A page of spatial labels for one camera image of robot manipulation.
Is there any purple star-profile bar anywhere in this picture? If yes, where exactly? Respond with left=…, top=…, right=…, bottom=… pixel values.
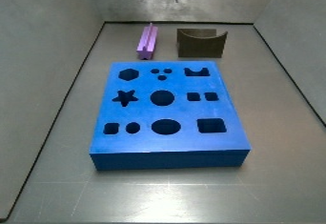
left=137, top=24, right=158, bottom=60

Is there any black curved fixture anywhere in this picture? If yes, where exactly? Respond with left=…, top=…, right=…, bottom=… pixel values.
left=177, top=29, right=229, bottom=58

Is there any blue shape-sorter block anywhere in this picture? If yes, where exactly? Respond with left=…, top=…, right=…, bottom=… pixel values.
left=90, top=61, right=252, bottom=171

